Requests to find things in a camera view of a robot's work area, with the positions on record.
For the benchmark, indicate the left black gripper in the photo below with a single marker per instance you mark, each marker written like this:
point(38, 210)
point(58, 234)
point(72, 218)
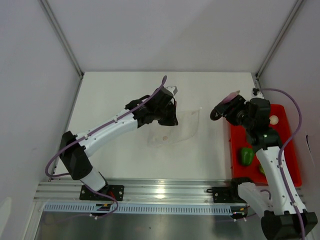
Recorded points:
point(172, 120)

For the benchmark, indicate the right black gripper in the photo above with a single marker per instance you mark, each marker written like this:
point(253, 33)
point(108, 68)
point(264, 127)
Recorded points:
point(236, 103)

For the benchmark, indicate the purple toy eggplant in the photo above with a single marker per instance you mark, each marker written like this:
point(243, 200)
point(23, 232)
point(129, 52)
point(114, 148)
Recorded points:
point(218, 110)

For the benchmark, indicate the clear dotted zip bag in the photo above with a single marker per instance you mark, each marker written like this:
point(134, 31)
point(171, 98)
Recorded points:
point(188, 123)

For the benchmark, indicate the green bell pepper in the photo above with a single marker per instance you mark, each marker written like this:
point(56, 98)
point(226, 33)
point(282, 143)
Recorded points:
point(246, 156)

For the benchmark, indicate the bumpy green toy vegetable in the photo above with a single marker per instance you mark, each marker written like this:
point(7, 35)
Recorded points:
point(261, 170)

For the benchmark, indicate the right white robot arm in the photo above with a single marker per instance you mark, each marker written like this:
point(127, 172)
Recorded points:
point(284, 216)

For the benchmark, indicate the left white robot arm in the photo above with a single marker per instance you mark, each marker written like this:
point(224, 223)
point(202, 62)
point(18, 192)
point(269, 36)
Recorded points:
point(78, 148)

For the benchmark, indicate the white egg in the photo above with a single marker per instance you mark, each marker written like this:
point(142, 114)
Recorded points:
point(273, 120)

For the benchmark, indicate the red plastic tray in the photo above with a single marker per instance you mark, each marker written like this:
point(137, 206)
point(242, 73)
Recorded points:
point(238, 141)

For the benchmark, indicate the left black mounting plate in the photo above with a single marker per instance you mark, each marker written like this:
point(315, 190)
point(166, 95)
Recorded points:
point(102, 192)

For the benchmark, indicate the black mounting plate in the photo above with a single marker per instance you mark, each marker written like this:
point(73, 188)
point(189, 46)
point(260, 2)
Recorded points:
point(224, 194)
point(102, 192)

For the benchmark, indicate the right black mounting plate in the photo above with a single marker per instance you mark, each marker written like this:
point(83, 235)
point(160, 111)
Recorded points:
point(224, 194)

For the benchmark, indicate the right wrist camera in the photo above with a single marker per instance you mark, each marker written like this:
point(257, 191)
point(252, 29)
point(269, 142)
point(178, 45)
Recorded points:
point(256, 93)

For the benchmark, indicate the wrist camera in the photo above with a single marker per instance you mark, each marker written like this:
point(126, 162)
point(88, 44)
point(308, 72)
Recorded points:
point(256, 93)
point(172, 89)

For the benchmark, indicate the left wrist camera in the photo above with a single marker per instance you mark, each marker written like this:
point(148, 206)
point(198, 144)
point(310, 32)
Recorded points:
point(172, 89)

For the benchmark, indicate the right aluminium frame post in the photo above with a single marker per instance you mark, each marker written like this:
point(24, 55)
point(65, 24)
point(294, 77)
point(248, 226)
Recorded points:
point(280, 36)

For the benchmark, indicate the aluminium frame post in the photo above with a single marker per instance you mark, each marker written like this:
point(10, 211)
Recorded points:
point(55, 25)
point(280, 36)

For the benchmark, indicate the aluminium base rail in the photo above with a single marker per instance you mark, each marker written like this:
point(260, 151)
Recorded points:
point(135, 191)

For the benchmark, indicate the left aluminium frame post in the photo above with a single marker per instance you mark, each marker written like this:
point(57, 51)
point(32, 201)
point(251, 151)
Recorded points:
point(55, 25)

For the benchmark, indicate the white slotted cable duct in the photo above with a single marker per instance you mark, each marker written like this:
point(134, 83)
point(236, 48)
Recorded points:
point(130, 208)

